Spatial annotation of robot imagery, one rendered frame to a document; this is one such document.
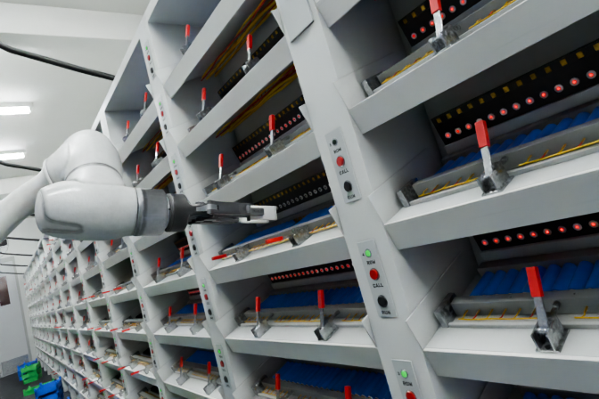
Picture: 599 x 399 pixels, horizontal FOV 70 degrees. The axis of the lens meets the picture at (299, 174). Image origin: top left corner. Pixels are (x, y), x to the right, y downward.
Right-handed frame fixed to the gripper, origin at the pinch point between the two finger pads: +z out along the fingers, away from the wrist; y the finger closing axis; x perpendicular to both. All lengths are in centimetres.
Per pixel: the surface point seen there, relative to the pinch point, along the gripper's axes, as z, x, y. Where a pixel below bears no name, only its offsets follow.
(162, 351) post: 7, 35, 105
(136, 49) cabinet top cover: -15, -67, 52
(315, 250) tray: 3.6, 9.9, -15.3
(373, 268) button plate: 4.3, 14.5, -29.9
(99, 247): -9, -16, 176
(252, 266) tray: 3.0, 10.4, 10.3
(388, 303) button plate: 5.6, 20.0, -30.8
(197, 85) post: 0, -49, 36
